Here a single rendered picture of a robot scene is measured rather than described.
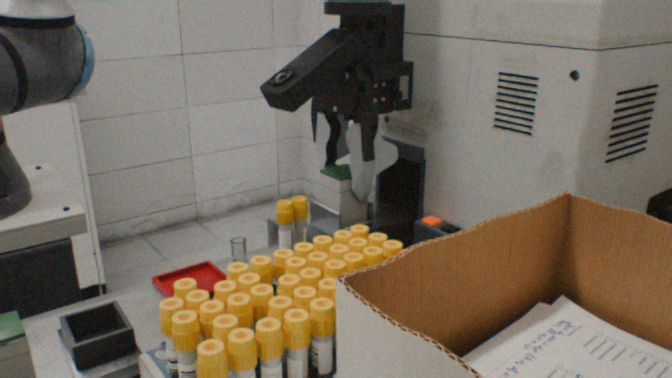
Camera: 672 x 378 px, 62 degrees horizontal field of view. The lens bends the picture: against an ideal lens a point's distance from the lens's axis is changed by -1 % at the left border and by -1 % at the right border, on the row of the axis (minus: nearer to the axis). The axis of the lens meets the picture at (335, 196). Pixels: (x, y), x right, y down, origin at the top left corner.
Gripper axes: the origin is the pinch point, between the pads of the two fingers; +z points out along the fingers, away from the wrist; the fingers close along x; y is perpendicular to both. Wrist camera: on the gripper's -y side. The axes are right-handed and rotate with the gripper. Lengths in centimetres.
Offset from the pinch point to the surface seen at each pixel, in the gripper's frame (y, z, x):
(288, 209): -10.9, -1.7, -6.0
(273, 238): -8.0, 5.0, 2.0
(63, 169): -1, 38, 158
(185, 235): 59, 96, 204
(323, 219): -2.5, 3.5, 0.1
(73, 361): -31.2, 7.2, -4.6
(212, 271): -14.0, 8.8, 5.5
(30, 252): -29.5, 9.7, 25.5
